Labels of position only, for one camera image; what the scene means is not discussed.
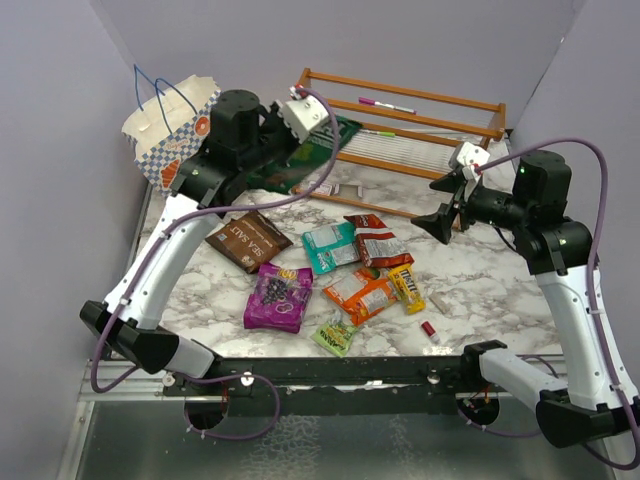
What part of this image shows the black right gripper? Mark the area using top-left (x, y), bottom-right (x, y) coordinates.
top-left (412, 169), bottom-right (532, 242)

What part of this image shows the green snack bag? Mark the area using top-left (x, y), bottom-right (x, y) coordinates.
top-left (247, 122), bottom-right (334, 194)

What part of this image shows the checkered paper bag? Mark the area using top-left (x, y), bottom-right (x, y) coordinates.
top-left (121, 67), bottom-right (221, 197)

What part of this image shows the red chip bag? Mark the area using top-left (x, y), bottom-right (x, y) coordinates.
top-left (344, 214), bottom-right (414, 268)

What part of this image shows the brown sea salt snack bag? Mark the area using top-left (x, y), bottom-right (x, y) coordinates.
top-left (205, 211), bottom-right (293, 274)

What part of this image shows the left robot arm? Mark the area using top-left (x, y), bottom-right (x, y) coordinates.
top-left (80, 90), bottom-right (308, 395)

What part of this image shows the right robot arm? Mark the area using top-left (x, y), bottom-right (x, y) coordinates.
top-left (412, 142), bottom-right (639, 448)

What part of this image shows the yellow M&M's candy bag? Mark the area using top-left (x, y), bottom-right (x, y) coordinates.
top-left (388, 264), bottom-right (426, 315)

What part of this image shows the teal snack bag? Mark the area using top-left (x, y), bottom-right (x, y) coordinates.
top-left (302, 222), bottom-right (360, 275)

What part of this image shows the orange snack bag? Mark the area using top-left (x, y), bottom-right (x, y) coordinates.
top-left (323, 267), bottom-right (397, 326)

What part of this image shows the purple raisin snack bag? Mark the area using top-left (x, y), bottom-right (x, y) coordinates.
top-left (243, 263), bottom-right (314, 334)

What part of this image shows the wooden shelf rack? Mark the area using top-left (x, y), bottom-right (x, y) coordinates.
top-left (291, 67), bottom-right (507, 222)

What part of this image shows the small beige wrapper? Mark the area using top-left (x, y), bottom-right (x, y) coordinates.
top-left (429, 292), bottom-right (451, 315)

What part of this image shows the green marker pen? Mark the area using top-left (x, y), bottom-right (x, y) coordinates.
top-left (359, 129), bottom-right (396, 138)

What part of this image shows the small red white card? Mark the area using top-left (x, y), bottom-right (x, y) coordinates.
top-left (290, 181), bottom-right (334, 196)

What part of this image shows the pink marker pen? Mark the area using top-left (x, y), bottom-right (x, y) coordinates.
top-left (358, 97), bottom-right (417, 115)

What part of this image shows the red lip balm tube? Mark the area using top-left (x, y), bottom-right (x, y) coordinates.
top-left (421, 321), bottom-right (441, 344)

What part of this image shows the light green candy packet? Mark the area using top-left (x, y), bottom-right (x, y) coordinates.
top-left (311, 310), bottom-right (359, 358)

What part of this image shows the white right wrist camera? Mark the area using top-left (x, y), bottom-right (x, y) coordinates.
top-left (448, 141), bottom-right (490, 181)

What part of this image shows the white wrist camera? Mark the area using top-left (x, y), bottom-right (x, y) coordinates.
top-left (279, 86), bottom-right (329, 144)
top-left (448, 141), bottom-right (490, 181)

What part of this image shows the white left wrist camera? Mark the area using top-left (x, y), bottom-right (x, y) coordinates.
top-left (279, 86), bottom-right (329, 144)

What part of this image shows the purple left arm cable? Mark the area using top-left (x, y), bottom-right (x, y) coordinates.
top-left (89, 88), bottom-right (342, 441)

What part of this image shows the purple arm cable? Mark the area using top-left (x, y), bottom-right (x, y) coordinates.
top-left (89, 88), bottom-right (342, 441)
top-left (457, 137), bottom-right (640, 471)

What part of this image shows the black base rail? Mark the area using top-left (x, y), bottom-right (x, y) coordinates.
top-left (163, 356), bottom-right (487, 417)

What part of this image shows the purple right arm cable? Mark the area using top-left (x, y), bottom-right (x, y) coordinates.
top-left (457, 137), bottom-right (640, 471)

